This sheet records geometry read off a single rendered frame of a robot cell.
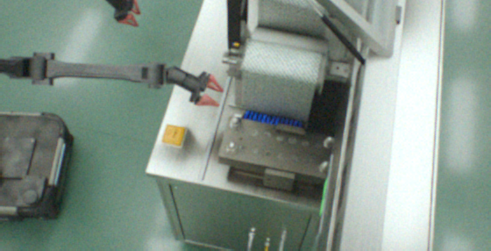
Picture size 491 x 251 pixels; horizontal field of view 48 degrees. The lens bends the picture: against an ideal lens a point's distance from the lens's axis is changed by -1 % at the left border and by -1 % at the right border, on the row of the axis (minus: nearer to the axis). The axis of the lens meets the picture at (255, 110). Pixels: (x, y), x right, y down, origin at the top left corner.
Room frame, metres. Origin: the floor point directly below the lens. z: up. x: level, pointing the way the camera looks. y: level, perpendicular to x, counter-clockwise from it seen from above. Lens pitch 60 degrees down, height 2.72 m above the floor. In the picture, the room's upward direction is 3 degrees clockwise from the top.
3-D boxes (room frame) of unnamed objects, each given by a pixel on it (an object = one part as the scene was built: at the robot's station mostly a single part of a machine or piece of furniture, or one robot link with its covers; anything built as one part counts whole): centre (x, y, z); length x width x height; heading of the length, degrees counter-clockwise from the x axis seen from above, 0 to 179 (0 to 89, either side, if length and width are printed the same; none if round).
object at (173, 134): (0.92, 0.29, 0.91); 0.07 x 0.07 x 0.02; 81
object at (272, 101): (0.96, -0.07, 1.11); 0.23 x 0.01 x 0.18; 81
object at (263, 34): (1.14, -0.10, 1.17); 0.26 x 0.12 x 0.12; 81
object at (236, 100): (1.08, 0.07, 1.05); 0.06 x 0.05 x 0.31; 81
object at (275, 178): (0.75, -0.09, 0.96); 0.10 x 0.03 x 0.11; 81
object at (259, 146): (0.84, -0.09, 1.00); 0.40 x 0.16 x 0.06; 81
